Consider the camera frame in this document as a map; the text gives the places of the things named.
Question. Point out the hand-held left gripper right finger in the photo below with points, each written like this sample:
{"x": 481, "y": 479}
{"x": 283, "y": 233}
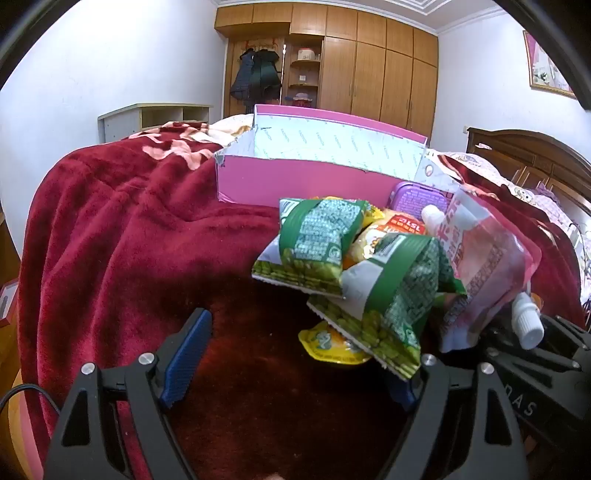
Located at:
{"x": 405, "y": 396}

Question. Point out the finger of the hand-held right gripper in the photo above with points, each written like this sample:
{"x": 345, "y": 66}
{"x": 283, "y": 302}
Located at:
{"x": 570, "y": 330}
{"x": 531, "y": 357}

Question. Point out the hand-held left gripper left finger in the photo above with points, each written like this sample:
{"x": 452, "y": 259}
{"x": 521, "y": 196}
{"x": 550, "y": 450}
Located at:
{"x": 184, "y": 364}

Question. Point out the yellow cartoon snack packet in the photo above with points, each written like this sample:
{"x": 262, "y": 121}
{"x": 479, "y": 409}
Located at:
{"x": 328, "y": 344}

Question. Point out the green pea snack packet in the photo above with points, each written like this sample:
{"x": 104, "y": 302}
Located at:
{"x": 397, "y": 295}
{"x": 318, "y": 235}

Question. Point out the pink drink pouch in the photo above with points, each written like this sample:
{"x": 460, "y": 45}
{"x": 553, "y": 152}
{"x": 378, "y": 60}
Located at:
{"x": 485, "y": 258}

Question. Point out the orange yellow cracker packet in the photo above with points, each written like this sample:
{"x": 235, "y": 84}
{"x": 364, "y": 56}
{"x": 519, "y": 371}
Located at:
{"x": 378, "y": 230}

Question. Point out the pink cardboard box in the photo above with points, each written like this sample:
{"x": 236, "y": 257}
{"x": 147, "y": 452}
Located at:
{"x": 277, "y": 180}

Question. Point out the red plush blanket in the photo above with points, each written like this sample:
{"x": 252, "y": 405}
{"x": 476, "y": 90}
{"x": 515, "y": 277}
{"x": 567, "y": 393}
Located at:
{"x": 115, "y": 230}

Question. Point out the wooden nightstand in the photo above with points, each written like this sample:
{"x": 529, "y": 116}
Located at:
{"x": 7, "y": 350}

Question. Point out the wooden headboard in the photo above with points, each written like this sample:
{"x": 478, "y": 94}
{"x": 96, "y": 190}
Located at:
{"x": 531, "y": 152}

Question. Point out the purple plastic case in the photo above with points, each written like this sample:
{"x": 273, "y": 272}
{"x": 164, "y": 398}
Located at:
{"x": 413, "y": 198}

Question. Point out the low beige shelf unit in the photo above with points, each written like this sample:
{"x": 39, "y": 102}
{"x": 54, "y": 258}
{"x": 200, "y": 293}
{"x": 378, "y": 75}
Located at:
{"x": 120, "y": 122}

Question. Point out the black hanging jacket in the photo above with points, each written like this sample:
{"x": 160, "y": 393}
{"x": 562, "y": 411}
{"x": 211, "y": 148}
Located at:
{"x": 242, "y": 76}

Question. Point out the dark green hanging jacket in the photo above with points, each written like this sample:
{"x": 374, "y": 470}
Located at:
{"x": 268, "y": 74}

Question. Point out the wooden wardrobe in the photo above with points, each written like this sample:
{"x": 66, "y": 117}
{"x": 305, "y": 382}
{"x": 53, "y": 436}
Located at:
{"x": 369, "y": 83}

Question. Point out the white round container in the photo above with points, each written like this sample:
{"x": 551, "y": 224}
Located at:
{"x": 304, "y": 54}

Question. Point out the framed wall picture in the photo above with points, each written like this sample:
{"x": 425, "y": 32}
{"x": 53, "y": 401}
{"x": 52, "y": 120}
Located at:
{"x": 545, "y": 69}

